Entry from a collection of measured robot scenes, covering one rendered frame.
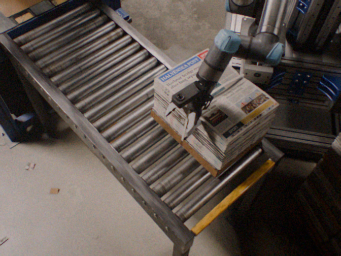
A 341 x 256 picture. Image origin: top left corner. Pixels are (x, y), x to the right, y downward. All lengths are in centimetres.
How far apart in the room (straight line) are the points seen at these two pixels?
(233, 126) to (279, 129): 110
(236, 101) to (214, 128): 16
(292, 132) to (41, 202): 155
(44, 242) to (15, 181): 44
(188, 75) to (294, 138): 111
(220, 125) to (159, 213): 39
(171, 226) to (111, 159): 36
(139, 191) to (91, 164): 102
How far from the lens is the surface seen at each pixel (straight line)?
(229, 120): 129
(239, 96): 138
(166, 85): 135
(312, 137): 238
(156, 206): 139
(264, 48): 125
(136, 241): 219
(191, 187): 143
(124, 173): 145
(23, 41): 200
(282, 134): 233
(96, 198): 230
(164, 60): 179
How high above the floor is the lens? 210
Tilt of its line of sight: 57 degrees down
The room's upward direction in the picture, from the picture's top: 3 degrees clockwise
